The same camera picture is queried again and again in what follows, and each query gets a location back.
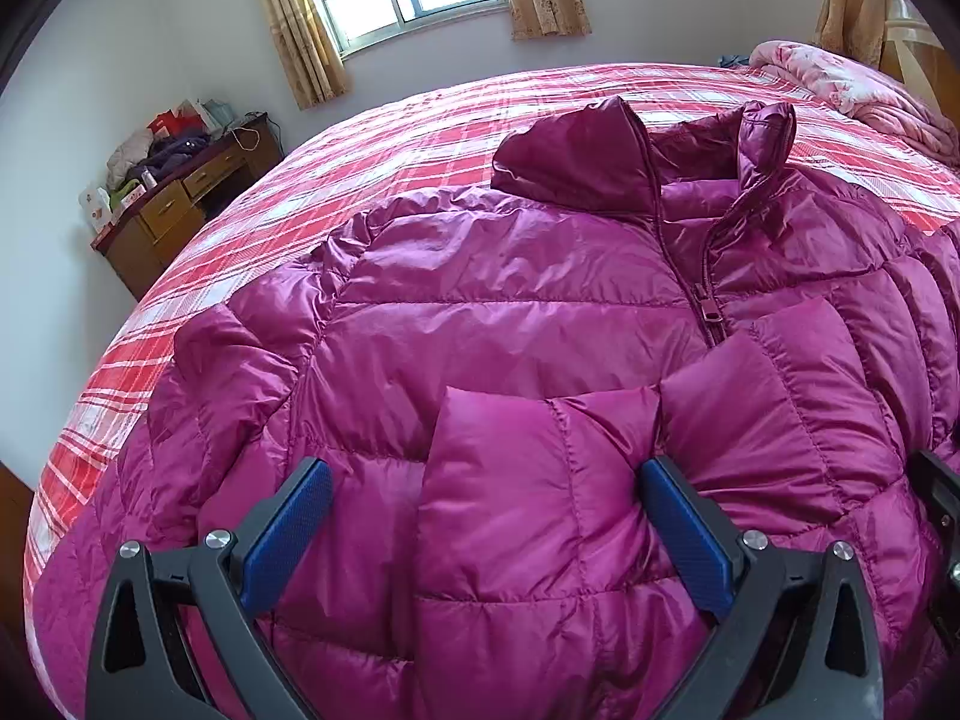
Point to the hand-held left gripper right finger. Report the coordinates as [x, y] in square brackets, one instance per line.
[690, 532]

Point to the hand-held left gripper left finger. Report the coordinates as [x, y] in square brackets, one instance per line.
[289, 532]

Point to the magenta puffer jacket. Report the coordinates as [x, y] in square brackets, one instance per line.
[487, 300]

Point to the pile of clothes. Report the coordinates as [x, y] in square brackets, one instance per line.
[172, 150]

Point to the brown wooden cabinet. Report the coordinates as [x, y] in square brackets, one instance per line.
[11, 540]

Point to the brown wooden desk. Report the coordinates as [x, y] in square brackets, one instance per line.
[169, 210]

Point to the white box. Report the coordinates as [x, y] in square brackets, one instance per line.
[95, 208]

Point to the bed with red plaid sheet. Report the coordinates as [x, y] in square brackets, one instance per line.
[375, 157]

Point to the white paper bag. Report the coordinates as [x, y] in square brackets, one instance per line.
[206, 116]

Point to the pink floral quilt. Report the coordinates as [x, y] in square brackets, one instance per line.
[862, 90]

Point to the red gift bag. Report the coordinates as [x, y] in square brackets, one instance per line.
[163, 124]

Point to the small blue cloth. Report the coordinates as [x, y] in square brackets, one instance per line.
[729, 60]

